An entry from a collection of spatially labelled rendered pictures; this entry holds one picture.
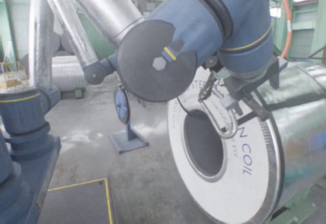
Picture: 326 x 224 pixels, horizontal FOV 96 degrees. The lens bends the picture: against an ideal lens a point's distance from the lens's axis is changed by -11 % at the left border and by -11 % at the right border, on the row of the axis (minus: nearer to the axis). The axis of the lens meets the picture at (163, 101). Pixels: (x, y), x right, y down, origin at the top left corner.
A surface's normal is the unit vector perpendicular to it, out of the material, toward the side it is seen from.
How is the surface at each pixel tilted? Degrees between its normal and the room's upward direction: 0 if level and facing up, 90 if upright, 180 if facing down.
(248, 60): 133
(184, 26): 81
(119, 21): 88
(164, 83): 90
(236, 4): 100
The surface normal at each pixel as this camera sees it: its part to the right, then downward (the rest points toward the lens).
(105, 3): 0.21, 0.25
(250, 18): 0.17, 0.76
